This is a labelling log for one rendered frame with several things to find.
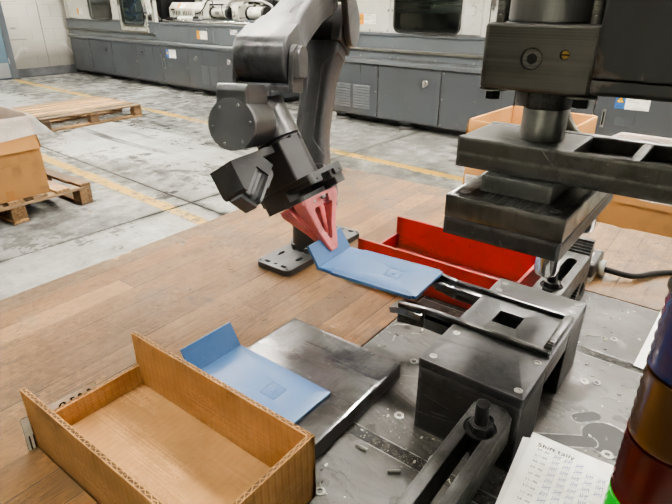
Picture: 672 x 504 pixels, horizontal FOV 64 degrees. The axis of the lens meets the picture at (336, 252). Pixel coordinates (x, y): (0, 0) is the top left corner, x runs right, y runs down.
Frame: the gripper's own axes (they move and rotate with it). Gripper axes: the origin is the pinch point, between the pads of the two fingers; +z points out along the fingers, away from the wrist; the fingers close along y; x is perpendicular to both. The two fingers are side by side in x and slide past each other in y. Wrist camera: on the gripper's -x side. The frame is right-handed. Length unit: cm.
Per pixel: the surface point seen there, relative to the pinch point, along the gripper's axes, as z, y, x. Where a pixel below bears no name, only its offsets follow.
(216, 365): 5.4, -4.9, -19.8
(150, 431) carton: 6.9, -5.3, -29.3
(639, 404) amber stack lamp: 6.9, 39.6, -28.8
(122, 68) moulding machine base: -338, -756, 521
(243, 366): 6.8, -2.8, -18.2
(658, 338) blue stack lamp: 4, 41, -28
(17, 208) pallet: -79, -314, 87
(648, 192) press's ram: 3.8, 37.8, -6.6
